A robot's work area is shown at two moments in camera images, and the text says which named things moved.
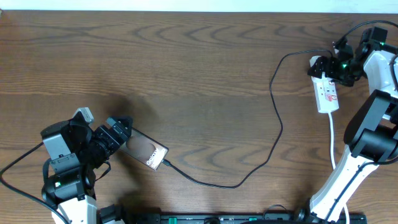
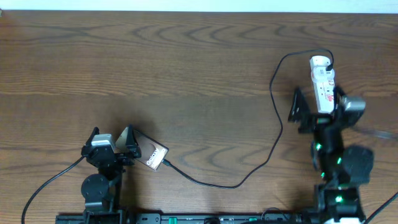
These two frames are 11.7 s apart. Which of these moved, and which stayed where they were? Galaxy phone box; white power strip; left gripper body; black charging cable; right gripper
Moved: left gripper body; right gripper
Stayed: black charging cable; white power strip; Galaxy phone box
